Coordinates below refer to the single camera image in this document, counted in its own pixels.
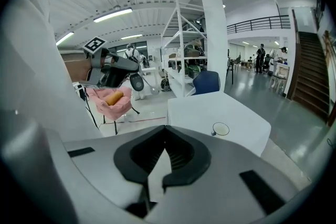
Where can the blue chair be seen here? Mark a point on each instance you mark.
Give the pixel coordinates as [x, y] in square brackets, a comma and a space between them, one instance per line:
[206, 82]

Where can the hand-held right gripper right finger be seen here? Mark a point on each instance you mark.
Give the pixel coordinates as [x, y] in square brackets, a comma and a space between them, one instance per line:
[228, 178]

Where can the green and black bag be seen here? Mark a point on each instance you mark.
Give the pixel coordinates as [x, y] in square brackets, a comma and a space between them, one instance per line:
[195, 70]

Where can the white cup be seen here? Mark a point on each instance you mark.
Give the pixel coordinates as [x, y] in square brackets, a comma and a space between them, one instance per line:
[221, 129]

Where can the table with white tablecloth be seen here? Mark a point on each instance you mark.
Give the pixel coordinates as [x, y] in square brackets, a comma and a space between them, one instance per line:
[199, 110]

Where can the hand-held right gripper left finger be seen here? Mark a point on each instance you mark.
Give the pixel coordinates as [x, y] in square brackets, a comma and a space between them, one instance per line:
[105, 175]

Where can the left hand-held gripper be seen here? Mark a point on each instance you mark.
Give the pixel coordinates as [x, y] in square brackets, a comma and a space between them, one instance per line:
[115, 70]

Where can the pink cushioned chair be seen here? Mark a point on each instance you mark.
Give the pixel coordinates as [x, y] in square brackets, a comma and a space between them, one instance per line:
[115, 108]

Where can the orange cylinder pillow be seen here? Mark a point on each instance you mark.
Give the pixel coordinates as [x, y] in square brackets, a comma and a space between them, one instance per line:
[114, 98]

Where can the dark staircase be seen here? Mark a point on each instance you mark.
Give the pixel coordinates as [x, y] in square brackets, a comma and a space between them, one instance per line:
[311, 73]

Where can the person's white shirt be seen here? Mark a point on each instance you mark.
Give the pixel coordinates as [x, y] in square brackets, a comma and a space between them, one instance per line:
[39, 65]

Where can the long ceiling light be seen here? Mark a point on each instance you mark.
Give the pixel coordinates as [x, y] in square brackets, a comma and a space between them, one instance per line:
[64, 38]
[113, 14]

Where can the black balcony railing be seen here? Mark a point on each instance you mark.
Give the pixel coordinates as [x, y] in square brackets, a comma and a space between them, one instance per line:
[258, 24]

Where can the white metal shelving rack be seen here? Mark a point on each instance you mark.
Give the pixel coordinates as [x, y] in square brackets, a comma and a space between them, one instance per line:
[181, 60]

